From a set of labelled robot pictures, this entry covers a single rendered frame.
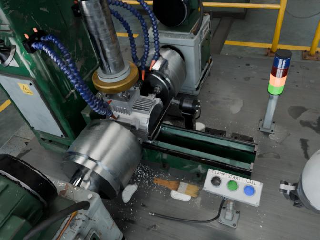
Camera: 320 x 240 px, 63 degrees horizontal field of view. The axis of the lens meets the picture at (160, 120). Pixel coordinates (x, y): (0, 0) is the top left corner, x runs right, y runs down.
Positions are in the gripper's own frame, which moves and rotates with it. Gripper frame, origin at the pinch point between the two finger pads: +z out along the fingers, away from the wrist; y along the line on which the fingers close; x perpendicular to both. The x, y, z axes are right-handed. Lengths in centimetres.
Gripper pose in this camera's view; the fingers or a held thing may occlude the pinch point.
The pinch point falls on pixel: (300, 200)
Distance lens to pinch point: 76.4
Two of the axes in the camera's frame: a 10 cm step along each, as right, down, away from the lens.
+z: 2.8, 3.6, 8.9
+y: -9.1, -2.0, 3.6
